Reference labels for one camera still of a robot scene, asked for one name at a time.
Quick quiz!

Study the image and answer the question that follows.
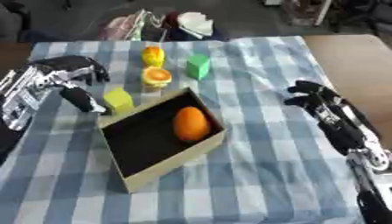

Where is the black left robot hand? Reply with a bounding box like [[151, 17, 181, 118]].
[[27, 54, 112, 114]]

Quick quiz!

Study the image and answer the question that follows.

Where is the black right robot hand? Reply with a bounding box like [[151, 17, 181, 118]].
[[283, 80, 383, 157]]

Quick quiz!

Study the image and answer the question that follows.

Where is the tan cardboard box black inside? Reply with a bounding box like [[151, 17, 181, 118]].
[[96, 87, 228, 194]]

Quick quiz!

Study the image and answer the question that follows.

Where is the yellow block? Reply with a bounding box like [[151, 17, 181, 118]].
[[102, 87, 137, 115]]

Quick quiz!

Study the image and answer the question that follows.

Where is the yellow orange toy fruit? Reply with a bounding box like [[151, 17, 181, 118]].
[[141, 45, 167, 68]]

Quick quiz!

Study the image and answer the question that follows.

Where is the halved toy orange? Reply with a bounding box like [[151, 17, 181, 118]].
[[141, 66, 175, 89]]

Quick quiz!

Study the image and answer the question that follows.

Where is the pile of bags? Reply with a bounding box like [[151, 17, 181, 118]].
[[96, 8, 230, 42]]

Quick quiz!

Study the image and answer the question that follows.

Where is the black office chair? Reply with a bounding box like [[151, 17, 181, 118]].
[[329, 0, 392, 33]]

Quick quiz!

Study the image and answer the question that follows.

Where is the green block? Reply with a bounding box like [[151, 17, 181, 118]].
[[185, 53, 212, 81]]

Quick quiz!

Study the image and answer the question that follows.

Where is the orange toy mango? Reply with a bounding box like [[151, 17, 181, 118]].
[[171, 106, 214, 144]]

